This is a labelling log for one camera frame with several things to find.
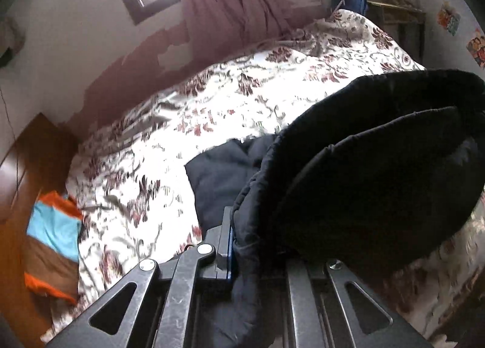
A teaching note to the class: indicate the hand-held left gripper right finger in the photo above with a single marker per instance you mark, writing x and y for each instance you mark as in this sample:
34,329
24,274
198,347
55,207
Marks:
299,295

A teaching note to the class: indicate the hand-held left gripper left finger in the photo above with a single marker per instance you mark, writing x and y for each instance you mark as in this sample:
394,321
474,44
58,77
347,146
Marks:
223,253

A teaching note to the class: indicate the dark navy padded jacket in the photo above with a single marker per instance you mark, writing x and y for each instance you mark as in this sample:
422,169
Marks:
360,181

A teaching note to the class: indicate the floral white bedspread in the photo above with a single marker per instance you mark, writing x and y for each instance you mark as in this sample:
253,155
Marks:
170,124

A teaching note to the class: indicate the striped orange blue cloth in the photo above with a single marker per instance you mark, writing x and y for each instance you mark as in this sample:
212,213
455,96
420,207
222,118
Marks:
53,226

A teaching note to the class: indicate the wooden headboard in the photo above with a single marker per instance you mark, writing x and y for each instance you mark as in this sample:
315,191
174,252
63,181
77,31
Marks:
34,166

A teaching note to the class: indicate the pink curtain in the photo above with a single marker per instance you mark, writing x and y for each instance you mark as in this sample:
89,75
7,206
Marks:
227,3

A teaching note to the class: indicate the wooden side shelf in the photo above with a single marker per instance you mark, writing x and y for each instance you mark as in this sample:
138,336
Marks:
398,16

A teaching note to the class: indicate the cloth covered wall unit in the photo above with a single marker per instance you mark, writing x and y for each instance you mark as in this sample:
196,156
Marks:
13,37

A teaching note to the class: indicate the colourful wall sticker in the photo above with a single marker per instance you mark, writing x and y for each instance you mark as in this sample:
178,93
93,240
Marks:
478,46
449,18

